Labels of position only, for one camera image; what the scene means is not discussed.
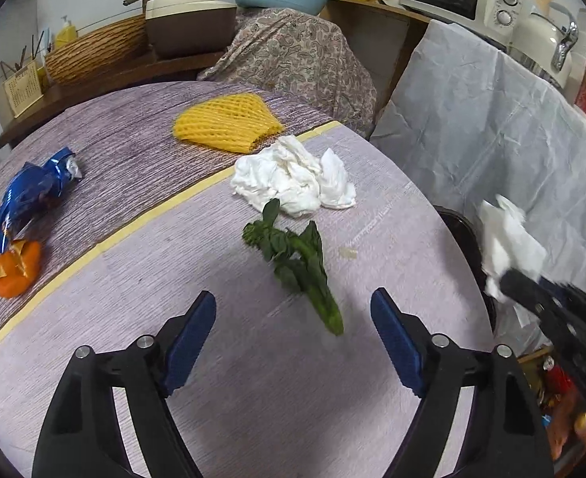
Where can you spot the wooden utensil holder box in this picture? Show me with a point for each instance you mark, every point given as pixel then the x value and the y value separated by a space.
pixel 21 85

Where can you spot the brown cream rice cooker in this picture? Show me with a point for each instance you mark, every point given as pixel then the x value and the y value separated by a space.
pixel 180 28

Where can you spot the floral patterned cloth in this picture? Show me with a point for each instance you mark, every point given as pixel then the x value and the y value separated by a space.
pixel 289 52

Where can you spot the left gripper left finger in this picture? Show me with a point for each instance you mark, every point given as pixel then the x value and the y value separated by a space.
pixel 80 435

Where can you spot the green leafy vegetable scrap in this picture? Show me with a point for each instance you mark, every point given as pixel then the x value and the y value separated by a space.
pixel 298 262

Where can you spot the orange peel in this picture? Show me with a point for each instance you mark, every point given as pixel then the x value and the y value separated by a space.
pixel 19 267

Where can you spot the woven wicker basket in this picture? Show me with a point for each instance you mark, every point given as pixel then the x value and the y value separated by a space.
pixel 102 49

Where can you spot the crumpled white tissue pile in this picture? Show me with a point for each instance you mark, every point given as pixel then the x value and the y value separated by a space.
pixel 301 182

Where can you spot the dark trash bin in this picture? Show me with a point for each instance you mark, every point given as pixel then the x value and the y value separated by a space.
pixel 467 240

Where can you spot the cream electric kettle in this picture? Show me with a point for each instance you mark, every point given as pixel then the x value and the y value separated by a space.
pixel 543 48

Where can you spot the yellow foam fruit net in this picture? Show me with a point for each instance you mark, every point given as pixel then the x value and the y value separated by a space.
pixel 236 123

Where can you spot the blue snack wrapper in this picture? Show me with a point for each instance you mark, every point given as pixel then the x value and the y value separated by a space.
pixel 33 190

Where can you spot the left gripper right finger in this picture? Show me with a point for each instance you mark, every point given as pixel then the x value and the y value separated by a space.
pixel 505 436

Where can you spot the dark wooden counter shelf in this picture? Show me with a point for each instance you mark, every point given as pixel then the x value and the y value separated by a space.
pixel 139 71

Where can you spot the wooden side cabinet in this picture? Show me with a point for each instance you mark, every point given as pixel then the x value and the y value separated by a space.
pixel 382 37

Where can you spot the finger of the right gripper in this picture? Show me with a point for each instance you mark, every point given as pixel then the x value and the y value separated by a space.
pixel 533 295

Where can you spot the purple striped table mat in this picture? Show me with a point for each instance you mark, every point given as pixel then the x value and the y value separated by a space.
pixel 130 162

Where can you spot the yellow soap bottle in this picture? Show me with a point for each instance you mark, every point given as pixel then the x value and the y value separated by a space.
pixel 66 35

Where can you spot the white wrinkled cover sheet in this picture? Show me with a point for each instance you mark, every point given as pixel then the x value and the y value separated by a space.
pixel 468 125

